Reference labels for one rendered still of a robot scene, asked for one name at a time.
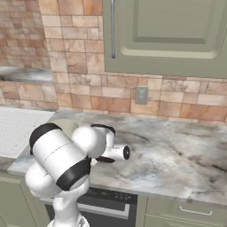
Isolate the sage green drawer front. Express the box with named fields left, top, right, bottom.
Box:
left=144, top=195, right=227, bottom=220

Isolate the black dishwasher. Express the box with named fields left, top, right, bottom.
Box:
left=43, top=185, right=139, bottom=227

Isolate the sage green upper cupboard door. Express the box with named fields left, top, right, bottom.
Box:
left=102, top=0, right=227, bottom=80

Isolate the silver drawer handle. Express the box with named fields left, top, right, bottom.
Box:
left=177, top=205, right=214, bottom=217

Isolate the white dishwasher handle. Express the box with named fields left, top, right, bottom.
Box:
left=76, top=202, right=131, bottom=221

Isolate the sage green cupboard door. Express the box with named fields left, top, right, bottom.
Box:
left=144, top=215, right=227, bottom=227
left=0, top=171, right=51, bottom=227
left=102, top=0, right=227, bottom=80

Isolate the sage green lower cupboard door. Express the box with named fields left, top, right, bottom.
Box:
left=0, top=171, right=51, bottom=227
left=144, top=215, right=227, bottom=227

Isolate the silver cupboard door handle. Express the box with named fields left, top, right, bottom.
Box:
left=109, top=0, right=118, bottom=59

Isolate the grey wall socket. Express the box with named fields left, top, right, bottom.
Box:
left=135, top=85, right=150, bottom=106

